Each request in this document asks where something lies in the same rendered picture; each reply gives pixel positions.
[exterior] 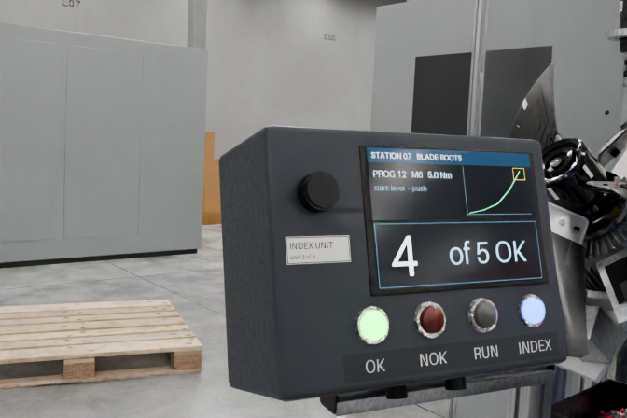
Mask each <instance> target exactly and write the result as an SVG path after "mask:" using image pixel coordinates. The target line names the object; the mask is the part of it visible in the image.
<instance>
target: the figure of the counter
mask: <svg viewBox="0 0 627 418"><path fill-rule="evenodd" d="M372 225H373V236H374V247H375V258H376V271H377V282H378V290H392V289H406V288H420V287H434V286H435V281H434V272H433V261H432V252H431V242H430V232H429V222H428V221H383V222H372Z"/></svg>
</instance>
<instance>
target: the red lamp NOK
mask: <svg viewBox="0 0 627 418"><path fill-rule="evenodd" d="M445 324H446V317H445V313H444V312H443V310H442V308H441V307H440V306H439V305H437V303H434V302H431V301H427V302H424V303H422V304H421V305H419V306H418V308H417V309H416V312H415V314H414V325H415V327H416V329H417V331H418V333H419V334H420V335H421V336H423V337H425V338H428V339H432V338H436V337H437V336H439V335H440V334H441V333H442V331H443V330H444V328H445Z"/></svg>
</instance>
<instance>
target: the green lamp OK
mask: <svg viewBox="0 0 627 418"><path fill-rule="evenodd" d="M355 331H356V334H357V336H358V338H359V339H360V340H361V341H362V342H364V343H366V344H377V343H380V342H381V341H383V340H384V339H385V337H386V336H387V334H388V331H389V320H388V317H387V315H386V314H385V312H384V311H383V310H382V309H380V308H377V307H374V306H368V307H365V308H363V309H362V310H361V311H360V312H359V313H358V315H357V317H356V319H355Z"/></svg>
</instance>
